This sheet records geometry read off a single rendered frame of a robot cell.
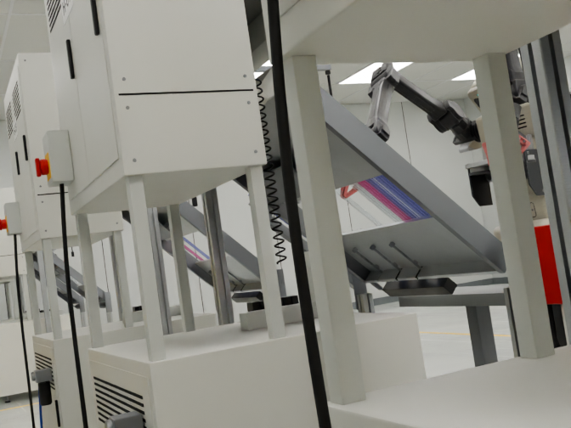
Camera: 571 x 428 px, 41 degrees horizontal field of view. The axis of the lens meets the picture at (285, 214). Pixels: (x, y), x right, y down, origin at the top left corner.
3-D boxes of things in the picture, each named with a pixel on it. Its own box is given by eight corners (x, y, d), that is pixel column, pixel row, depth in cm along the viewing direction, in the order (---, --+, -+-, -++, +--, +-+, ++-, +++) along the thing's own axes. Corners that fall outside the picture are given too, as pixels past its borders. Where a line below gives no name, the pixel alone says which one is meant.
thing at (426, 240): (368, 274, 252) (372, 267, 254) (500, 262, 193) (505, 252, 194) (325, 241, 247) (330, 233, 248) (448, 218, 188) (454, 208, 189)
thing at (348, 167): (280, 214, 242) (288, 201, 244) (392, 182, 182) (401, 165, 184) (199, 150, 233) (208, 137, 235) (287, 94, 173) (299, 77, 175)
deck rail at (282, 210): (364, 283, 254) (373, 268, 256) (367, 283, 252) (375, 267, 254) (196, 152, 235) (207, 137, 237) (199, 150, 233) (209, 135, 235)
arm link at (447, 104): (383, 49, 262) (363, 67, 268) (391, 75, 254) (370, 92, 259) (461, 106, 288) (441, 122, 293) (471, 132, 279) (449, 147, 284)
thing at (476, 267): (367, 283, 252) (377, 265, 254) (500, 273, 192) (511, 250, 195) (364, 281, 252) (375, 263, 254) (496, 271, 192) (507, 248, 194)
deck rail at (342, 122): (500, 273, 192) (509, 254, 194) (505, 273, 190) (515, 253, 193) (287, 94, 173) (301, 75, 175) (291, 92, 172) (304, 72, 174)
